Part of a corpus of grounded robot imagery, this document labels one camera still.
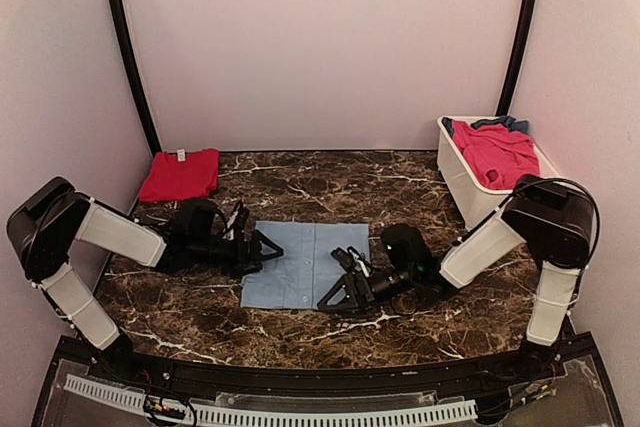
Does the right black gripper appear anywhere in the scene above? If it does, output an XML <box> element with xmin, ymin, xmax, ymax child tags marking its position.
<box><xmin>318</xmin><ymin>264</ymin><xmax>417</xmax><ymax>318</ymax></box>

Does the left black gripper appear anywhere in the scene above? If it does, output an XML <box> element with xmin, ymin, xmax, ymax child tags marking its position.
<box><xmin>189</xmin><ymin>229</ymin><xmax>282</xmax><ymax>278</ymax></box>

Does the light blue shirt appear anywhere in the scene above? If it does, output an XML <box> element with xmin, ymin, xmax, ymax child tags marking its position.
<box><xmin>241</xmin><ymin>221</ymin><xmax>370</xmax><ymax>310</ymax></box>

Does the red t-shirt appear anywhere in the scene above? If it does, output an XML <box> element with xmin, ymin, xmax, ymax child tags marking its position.
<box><xmin>138</xmin><ymin>149</ymin><xmax>220</xmax><ymax>203</ymax></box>

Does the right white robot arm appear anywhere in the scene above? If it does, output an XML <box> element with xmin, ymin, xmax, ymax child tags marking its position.
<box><xmin>317</xmin><ymin>174</ymin><xmax>601</xmax><ymax>381</ymax></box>

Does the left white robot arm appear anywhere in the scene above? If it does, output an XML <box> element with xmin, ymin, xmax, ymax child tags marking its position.
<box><xmin>6</xmin><ymin>177</ymin><xmax>284</xmax><ymax>383</ymax></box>

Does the white plastic laundry bin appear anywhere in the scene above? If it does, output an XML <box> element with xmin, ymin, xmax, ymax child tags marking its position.
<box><xmin>437</xmin><ymin>116</ymin><xmax>558</xmax><ymax>230</ymax></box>

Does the pink garment in bin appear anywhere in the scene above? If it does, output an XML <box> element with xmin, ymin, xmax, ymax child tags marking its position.
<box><xmin>452</xmin><ymin>121</ymin><xmax>540</xmax><ymax>190</ymax></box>

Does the dark blue garment in bin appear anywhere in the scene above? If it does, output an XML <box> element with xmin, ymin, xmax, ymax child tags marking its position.
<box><xmin>441</xmin><ymin>116</ymin><xmax>530</xmax><ymax>138</ymax></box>

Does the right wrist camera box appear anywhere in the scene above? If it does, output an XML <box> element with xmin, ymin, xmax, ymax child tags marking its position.
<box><xmin>380</xmin><ymin>223</ymin><xmax>434</xmax><ymax>280</ymax></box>

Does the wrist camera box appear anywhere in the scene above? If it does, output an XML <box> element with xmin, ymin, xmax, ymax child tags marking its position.
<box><xmin>380</xmin><ymin>223</ymin><xmax>434</xmax><ymax>280</ymax></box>
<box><xmin>171</xmin><ymin>199</ymin><xmax>219</xmax><ymax>244</ymax></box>

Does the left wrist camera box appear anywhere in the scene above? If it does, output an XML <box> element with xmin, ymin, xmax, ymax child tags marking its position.
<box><xmin>171</xmin><ymin>199</ymin><xmax>219</xmax><ymax>244</ymax></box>

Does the white slotted cable duct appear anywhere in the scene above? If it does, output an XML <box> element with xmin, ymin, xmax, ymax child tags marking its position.
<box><xmin>63</xmin><ymin>374</ymin><xmax>477</xmax><ymax>426</ymax></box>

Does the left electronics board with wires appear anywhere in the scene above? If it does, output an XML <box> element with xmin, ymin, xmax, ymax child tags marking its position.
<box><xmin>135</xmin><ymin>370</ymin><xmax>198</xmax><ymax>426</ymax></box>

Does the electronics board with wires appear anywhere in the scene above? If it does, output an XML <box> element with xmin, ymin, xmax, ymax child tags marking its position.
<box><xmin>135</xmin><ymin>370</ymin><xmax>198</xmax><ymax>426</ymax></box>
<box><xmin>507</xmin><ymin>377</ymin><xmax>558</xmax><ymax>413</ymax></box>

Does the right electronics board with wires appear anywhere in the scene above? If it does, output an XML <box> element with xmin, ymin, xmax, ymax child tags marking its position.
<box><xmin>507</xmin><ymin>377</ymin><xmax>558</xmax><ymax>413</ymax></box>

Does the left black frame post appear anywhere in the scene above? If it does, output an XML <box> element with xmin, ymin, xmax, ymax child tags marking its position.
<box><xmin>108</xmin><ymin>0</ymin><xmax>162</xmax><ymax>156</ymax></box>

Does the black frame post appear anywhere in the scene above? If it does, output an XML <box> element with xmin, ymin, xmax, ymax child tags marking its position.
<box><xmin>495</xmin><ymin>0</ymin><xmax>536</xmax><ymax>116</ymax></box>
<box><xmin>108</xmin><ymin>0</ymin><xmax>162</xmax><ymax>156</ymax></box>

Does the right black frame post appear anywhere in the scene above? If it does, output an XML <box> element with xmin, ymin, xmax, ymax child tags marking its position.
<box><xmin>495</xmin><ymin>0</ymin><xmax>536</xmax><ymax>116</ymax></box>

